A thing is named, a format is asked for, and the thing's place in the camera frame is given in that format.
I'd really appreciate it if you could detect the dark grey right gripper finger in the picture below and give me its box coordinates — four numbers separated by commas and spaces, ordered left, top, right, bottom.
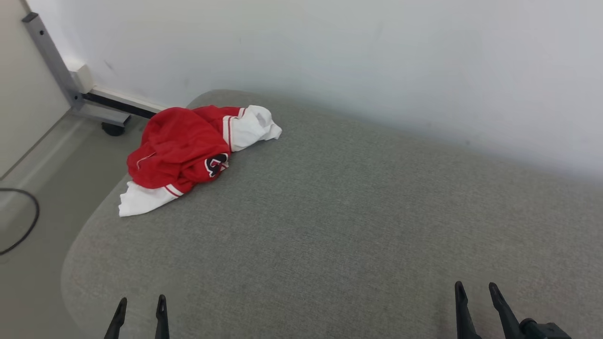
489, 282, 522, 339
454, 281, 482, 339

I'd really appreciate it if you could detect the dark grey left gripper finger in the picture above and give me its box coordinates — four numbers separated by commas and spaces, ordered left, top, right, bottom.
104, 297, 128, 339
155, 294, 170, 339

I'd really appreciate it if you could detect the red and white jersey garment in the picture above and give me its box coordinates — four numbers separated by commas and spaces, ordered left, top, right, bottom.
118, 105, 283, 218

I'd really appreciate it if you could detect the grey fabric sofa cushion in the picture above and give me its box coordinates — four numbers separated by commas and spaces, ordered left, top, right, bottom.
60, 89, 603, 339

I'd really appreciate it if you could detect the black and white baseboard strip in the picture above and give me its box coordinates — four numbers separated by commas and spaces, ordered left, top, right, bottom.
82, 85, 170, 119

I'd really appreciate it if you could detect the black floor cable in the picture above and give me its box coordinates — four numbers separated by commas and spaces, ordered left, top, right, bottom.
0, 187, 41, 256

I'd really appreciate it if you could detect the white wall box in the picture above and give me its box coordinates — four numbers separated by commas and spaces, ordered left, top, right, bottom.
66, 59, 95, 95

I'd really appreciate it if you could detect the grey metal frame leg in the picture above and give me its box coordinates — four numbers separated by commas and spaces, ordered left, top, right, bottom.
21, 12, 132, 128

